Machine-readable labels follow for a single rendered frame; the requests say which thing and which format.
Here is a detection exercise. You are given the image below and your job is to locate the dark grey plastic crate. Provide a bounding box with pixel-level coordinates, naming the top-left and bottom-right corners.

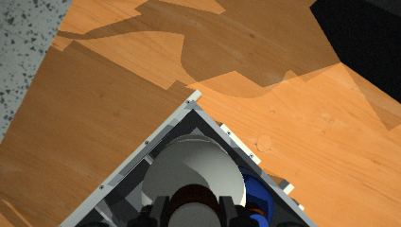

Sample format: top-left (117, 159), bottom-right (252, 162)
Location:
top-left (64, 100), bottom-right (319, 227)

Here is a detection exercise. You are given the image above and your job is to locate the white bottle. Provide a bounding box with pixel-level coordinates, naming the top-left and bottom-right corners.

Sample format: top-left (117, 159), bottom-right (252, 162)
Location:
top-left (141, 134), bottom-right (246, 227)

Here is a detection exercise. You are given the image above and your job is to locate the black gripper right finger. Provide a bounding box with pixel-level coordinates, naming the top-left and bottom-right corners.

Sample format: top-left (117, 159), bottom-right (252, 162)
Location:
top-left (218, 196), bottom-right (307, 227)

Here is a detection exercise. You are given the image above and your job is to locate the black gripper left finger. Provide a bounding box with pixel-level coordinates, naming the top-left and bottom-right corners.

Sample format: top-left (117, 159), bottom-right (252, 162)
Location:
top-left (79, 196), bottom-right (169, 227)

